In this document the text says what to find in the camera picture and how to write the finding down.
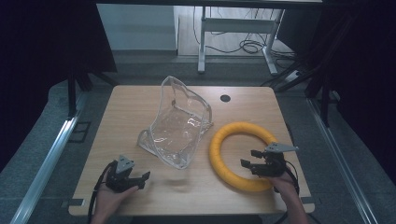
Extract yellow foam ring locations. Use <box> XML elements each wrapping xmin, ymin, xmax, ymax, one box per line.
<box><xmin>208</xmin><ymin>121</ymin><xmax>280</xmax><ymax>193</ymax></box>

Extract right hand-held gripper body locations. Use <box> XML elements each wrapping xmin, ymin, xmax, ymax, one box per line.
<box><xmin>250</xmin><ymin>142</ymin><xmax>300</xmax><ymax>178</ymax></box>

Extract person's right hand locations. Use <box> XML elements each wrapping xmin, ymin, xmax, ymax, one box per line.
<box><xmin>266</xmin><ymin>170</ymin><xmax>301</xmax><ymax>203</ymax></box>

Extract person's left hand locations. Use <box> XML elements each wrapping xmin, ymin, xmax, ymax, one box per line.
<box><xmin>92</xmin><ymin>182</ymin><xmax>140</xmax><ymax>222</ymax></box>

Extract white metal desk frame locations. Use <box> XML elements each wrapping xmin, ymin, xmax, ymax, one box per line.
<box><xmin>197</xmin><ymin>6</ymin><xmax>286</xmax><ymax>77</ymax></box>

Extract aluminium floor rail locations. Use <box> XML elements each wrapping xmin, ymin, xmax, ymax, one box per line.
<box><xmin>8</xmin><ymin>114</ymin><xmax>82</xmax><ymax>224</ymax></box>
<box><xmin>305</xmin><ymin>96</ymin><xmax>379</xmax><ymax>224</ymax></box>

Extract dark curtain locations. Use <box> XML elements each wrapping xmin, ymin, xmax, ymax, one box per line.
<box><xmin>276</xmin><ymin>0</ymin><xmax>396</xmax><ymax>178</ymax></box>
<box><xmin>0</xmin><ymin>0</ymin><xmax>118</xmax><ymax>173</ymax></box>

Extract black floor cables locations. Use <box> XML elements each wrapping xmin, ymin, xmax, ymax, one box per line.
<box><xmin>191</xmin><ymin>6</ymin><xmax>297</xmax><ymax>61</ymax></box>

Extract clear plastic bag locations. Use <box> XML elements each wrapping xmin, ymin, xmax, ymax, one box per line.
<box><xmin>136</xmin><ymin>75</ymin><xmax>215</xmax><ymax>171</ymax></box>

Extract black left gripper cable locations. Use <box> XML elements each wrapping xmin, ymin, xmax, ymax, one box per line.
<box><xmin>87</xmin><ymin>161</ymin><xmax>114</xmax><ymax>224</ymax></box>

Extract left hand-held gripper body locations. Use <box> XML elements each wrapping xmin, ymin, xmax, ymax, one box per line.
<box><xmin>106</xmin><ymin>154</ymin><xmax>144</xmax><ymax>193</ymax></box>

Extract black metal stand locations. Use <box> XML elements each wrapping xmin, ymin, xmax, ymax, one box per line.
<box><xmin>261</xmin><ymin>12</ymin><xmax>359</xmax><ymax>128</ymax></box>
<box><xmin>66</xmin><ymin>64</ymin><xmax>120</xmax><ymax>119</ymax></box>

